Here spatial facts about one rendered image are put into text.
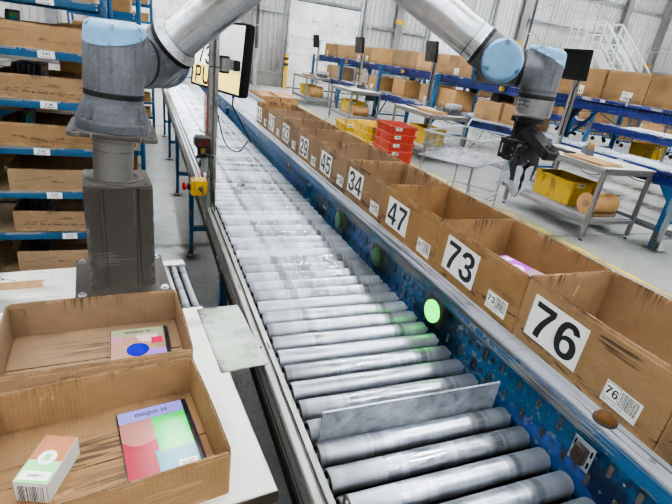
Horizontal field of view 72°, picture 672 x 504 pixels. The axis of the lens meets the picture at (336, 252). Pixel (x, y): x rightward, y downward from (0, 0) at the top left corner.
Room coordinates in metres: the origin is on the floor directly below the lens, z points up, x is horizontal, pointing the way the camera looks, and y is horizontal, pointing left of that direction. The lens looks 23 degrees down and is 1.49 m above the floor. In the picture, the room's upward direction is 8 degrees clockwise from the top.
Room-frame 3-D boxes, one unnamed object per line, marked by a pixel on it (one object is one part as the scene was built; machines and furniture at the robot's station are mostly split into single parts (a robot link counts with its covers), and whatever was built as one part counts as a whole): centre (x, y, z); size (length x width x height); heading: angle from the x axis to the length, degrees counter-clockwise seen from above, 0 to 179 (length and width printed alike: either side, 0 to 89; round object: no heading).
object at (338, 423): (0.84, -0.23, 0.76); 0.46 x 0.01 x 0.09; 114
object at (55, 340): (0.88, 0.52, 0.80); 0.38 x 0.28 x 0.10; 118
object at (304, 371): (1.05, -0.14, 0.72); 0.52 x 0.05 x 0.05; 114
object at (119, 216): (1.29, 0.66, 0.91); 0.26 x 0.26 x 0.33; 29
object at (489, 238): (1.28, -0.53, 0.96); 0.39 x 0.29 x 0.17; 24
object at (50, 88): (2.15, 1.37, 1.19); 0.40 x 0.30 x 0.10; 114
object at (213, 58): (2.08, 0.63, 1.11); 0.12 x 0.05 x 0.88; 24
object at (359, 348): (1.11, -0.11, 0.72); 0.52 x 0.05 x 0.05; 114
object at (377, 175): (1.99, -0.21, 0.96); 0.39 x 0.29 x 0.17; 24
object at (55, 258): (2.15, 1.37, 0.39); 0.40 x 0.30 x 0.10; 114
